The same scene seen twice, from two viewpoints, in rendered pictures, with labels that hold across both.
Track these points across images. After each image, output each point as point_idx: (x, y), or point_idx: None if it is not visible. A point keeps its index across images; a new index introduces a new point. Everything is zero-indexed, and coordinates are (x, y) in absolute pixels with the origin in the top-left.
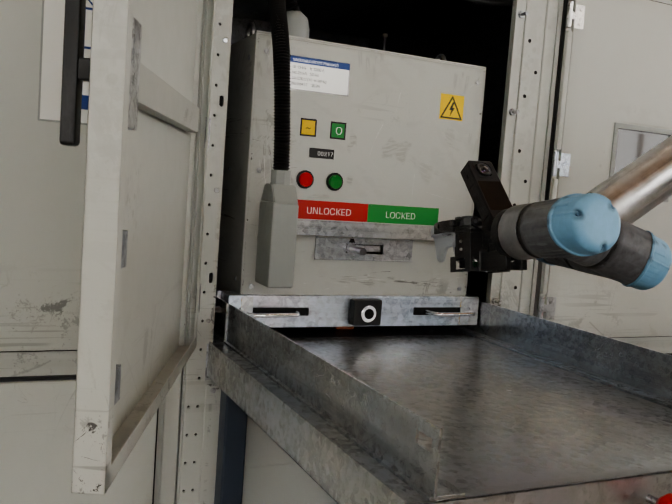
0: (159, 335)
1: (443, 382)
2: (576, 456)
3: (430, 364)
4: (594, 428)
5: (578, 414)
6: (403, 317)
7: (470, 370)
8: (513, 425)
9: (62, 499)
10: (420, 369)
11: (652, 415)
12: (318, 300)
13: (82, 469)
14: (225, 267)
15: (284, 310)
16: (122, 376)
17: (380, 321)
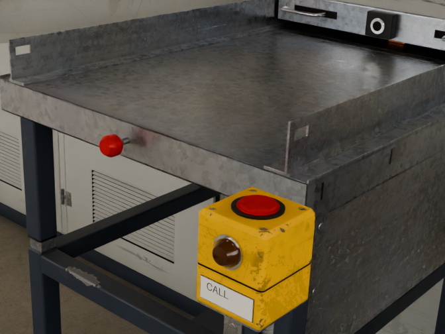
0: (158, 2)
1: (274, 72)
2: (136, 105)
3: (327, 67)
4: (220, 109)
5: (255, 105)
6: (423, 38)
7: (335, 77)
8: (186, 91)
9: None
10: (302, 66)
11: (304, 126)
12: (345, 6)
13: None
14: None
15: (318, 11)
16: (55, 7)
17: (390, 36)
